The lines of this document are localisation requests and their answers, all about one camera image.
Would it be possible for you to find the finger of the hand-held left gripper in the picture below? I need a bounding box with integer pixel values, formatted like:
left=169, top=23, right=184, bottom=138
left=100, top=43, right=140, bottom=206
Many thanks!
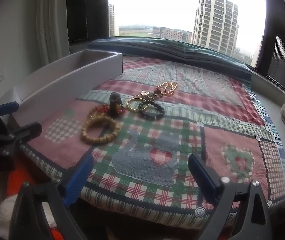
left=0, top=101, right=19, bottom=130
left=0, top=122, right=43, bottom=153

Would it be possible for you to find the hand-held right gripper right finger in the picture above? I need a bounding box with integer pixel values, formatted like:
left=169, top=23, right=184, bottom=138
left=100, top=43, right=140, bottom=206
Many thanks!
left=187, top=151, right=274, bottom=240

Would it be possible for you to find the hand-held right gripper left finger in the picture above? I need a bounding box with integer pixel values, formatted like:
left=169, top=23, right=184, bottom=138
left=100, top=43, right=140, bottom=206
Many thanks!
left=9, top=153, right=94, bottom=240

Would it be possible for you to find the wooden bead bracelet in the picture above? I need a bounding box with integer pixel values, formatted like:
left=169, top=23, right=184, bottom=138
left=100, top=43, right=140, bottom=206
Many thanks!
left=81, top=110, right=121, bottom=145

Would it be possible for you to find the white foam board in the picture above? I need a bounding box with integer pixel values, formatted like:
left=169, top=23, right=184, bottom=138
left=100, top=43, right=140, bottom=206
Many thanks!
left=12, top=49, right=123, bottom=128

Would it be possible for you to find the red bead bracelet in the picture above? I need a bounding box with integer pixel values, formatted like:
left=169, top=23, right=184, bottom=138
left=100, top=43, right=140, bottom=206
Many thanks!
left=92, top=104, right=126, bottom=117

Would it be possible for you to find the dark bead bracelet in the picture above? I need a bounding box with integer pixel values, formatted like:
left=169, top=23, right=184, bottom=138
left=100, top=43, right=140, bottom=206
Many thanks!
left=139, top=101, right=165, bottom=120

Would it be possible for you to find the gold bangle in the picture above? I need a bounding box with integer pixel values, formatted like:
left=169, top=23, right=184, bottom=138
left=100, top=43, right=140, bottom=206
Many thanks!
left=126, top=96, right=149, bottom=112

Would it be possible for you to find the checkered patchwork blanket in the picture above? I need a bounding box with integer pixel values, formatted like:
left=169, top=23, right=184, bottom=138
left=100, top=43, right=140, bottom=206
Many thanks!
left=20, top=55, right=285, bottom=228

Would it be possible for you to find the white curtain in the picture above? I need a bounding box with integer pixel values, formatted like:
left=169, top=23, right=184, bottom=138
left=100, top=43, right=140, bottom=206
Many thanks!
left=36, top=0, right=70, bottom=65

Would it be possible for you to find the green striped cushion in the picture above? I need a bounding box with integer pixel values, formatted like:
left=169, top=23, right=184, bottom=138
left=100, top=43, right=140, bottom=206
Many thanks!
left=87, top=37, right=251, bottom=73

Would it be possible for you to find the window vent grille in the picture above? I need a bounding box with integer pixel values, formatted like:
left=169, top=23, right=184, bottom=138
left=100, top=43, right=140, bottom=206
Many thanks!
left=267, top=36, right=285, bottom=90

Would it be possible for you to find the tall apartment building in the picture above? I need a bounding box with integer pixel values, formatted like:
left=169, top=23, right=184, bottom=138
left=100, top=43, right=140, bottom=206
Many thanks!
left=192, top=0, right=240, bottom=55

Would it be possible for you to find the gold bead necklace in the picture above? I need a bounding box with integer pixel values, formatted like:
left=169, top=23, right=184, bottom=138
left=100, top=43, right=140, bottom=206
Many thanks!
left=156, top=81, right=178, bottom=98

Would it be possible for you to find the metal charm keychain cluster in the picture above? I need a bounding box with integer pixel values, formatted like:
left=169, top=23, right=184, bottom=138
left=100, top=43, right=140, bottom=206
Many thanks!
left=132, top=89, right=161, bottom=103

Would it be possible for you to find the dark window frame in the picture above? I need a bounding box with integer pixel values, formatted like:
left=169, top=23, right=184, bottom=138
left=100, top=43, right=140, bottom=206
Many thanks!
left=66, top=0, right=110, bottom=43

